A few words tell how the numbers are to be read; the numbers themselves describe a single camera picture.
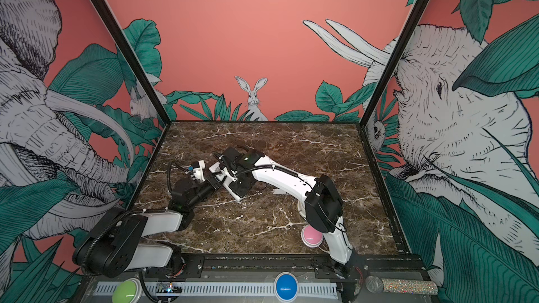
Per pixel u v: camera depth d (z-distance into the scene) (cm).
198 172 80
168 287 70
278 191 93
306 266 75
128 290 68
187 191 66
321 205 47
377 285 67
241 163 60
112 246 43
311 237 80
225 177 82
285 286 69
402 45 86
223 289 70
